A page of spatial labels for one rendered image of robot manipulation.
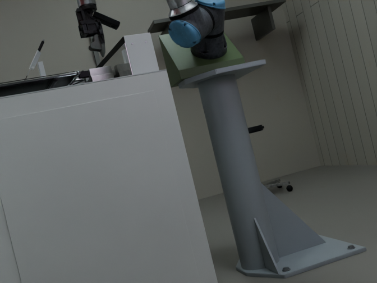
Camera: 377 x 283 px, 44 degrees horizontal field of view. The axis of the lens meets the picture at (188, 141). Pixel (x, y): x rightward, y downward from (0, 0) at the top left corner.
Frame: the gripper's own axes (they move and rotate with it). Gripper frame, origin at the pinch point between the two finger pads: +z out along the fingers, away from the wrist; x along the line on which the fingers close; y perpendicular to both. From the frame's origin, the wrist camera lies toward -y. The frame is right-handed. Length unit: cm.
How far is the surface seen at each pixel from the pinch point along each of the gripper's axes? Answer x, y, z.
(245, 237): 23, -32, 87
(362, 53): -97, -239, 8
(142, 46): 45.0, -0.3, 10.1
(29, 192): 51, 45, 47
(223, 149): 23, -32, 50
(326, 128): -176, -251, 64
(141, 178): 51, 13, 51
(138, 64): 45.0, 2.5, 15.5
